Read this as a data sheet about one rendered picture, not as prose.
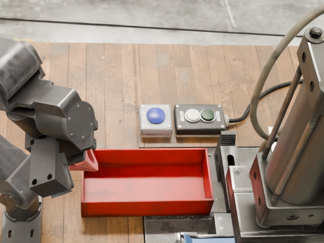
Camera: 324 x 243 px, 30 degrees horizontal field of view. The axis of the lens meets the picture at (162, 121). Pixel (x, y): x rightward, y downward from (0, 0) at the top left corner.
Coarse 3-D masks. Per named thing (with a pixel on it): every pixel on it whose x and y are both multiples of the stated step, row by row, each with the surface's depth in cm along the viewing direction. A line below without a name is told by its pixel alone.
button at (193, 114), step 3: (189, 111) 129; (192, 111) 129; (195, 111) 129; (198, 111) 129; (186, 114) 128; (189, 114) 128; (192, 114) 128; (195, 114) 128; (198, 114) 128; (189, 117) 128; (192, 117) 128; (195, 117) 128; (198, 117) 128; (192, 120) 128; (195, 120) 128
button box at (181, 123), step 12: (288, 84) 140; (180, 108) 130; (192, 108) 130; (204, 108) 131; (216, 108) 131; (180, 120) 128; (204, 120) 128; (216, 120) 129; (228, 120) 130; (240, 120) 132; (180, 132) 128; (192, 132) 128; (204, 132) 128; (216, 132) 128
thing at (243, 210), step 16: (240, 176) 96; (240, 192) 90; (240, 208) 88; (240, 224) 87; (256, 224) 87; (320, 224) 89; (240, 240) 86; (256, 240) 86; (272, 240) 87; (288, 240) 87; (304, 240) 88; (320, 240) 88
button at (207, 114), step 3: (204, 111) 129; (207, 111) 129; (210, 111) 129; (201, 114) 129; (204, 114) 129; (207, 114) 129; (210, 114) 129; (213, 114) 129; (204, 117) 128; (207, 117) 128; (210, 117) 128; (213, 117) 128; (207, 120) 128; (210, 120) 128
